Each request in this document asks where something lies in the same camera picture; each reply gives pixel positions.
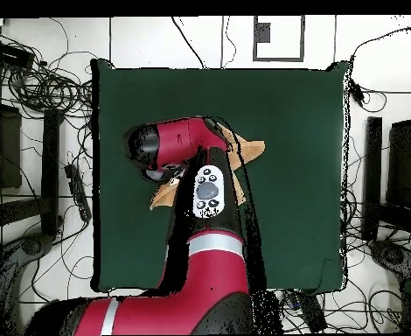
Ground orange terry towel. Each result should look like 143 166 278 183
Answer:
149 122 267 212

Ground dark green table cloth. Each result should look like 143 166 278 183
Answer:
89 58 352 293

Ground black power strip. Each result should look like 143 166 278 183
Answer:
64 163 93 222

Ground black metal stand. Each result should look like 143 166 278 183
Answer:
361 89 411 246
0 79 65 242

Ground grey square floor marker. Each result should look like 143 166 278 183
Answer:
253 15 305 63

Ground grey tripod base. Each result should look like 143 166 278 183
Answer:
367 239 411 298
0 232 54 335

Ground black box device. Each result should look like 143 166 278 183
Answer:
0 41 35 69

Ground tangled black cables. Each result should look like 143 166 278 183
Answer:
0 20 94 120

